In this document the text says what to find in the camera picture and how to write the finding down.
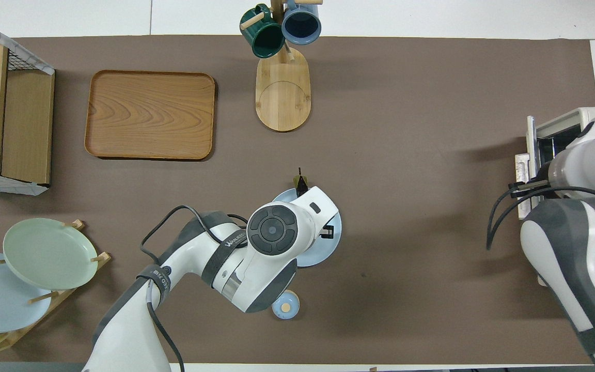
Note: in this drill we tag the cream toaster oven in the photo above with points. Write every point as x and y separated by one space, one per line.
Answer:
561 121

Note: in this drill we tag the wooden mug tree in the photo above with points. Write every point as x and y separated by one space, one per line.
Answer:
283 98

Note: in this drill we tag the dark green ceramic mug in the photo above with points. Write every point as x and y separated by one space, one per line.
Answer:
264 39

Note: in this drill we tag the pale green plate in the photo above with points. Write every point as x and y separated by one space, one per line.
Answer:
49 253

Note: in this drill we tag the small blue lid wooden knob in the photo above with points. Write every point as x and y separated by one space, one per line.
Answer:
288 310

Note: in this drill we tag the blue ceramic mug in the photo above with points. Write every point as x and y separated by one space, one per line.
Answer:
301 23

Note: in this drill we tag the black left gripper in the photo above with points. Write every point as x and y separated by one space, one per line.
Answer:
328 231

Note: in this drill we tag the dark purple eggplant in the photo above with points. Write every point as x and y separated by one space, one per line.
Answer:
301 183

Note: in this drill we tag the wooden serving tray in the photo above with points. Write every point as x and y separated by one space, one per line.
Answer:
147 113

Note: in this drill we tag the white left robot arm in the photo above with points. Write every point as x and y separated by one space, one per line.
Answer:
235 258

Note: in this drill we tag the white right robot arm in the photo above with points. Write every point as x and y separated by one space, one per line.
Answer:
561 258

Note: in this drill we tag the brown table mat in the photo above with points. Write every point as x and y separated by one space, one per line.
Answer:
406 155

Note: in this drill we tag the wooden plate rack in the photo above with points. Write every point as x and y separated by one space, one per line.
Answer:
52 297

